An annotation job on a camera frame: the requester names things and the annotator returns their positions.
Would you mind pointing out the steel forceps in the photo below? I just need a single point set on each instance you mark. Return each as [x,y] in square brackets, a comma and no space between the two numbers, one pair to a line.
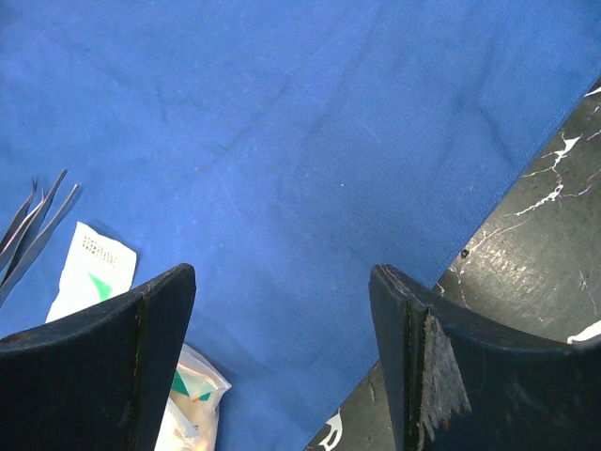
[35,244]

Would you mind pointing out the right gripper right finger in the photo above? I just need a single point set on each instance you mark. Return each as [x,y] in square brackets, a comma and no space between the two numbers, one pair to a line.
[456,380]

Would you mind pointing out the blue surgical drape cloth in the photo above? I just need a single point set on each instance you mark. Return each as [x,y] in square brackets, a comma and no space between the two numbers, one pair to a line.
[282,148]

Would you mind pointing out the white packet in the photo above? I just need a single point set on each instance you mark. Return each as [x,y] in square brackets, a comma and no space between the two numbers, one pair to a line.
[96,269]

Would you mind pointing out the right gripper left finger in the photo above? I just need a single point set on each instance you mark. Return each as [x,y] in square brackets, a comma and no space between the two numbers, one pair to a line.
[98,379]

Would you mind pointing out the green suture packet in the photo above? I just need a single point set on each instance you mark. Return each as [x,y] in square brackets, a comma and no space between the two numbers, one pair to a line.
[191,416]

